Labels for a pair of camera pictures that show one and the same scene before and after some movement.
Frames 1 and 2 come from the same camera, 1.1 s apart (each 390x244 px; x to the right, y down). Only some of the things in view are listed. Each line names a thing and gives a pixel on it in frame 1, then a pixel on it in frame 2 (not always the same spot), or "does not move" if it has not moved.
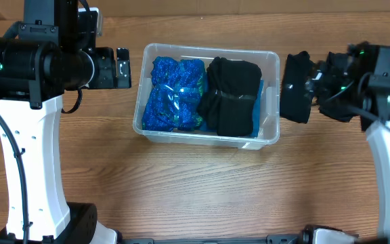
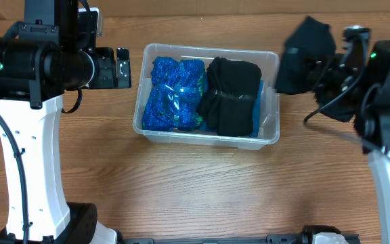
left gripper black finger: x=123 y=68 does not move
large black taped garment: x=233 y=87 does not move
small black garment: x=297 y=87 -> x=311 y=43
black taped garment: x=336 y=96 does not move
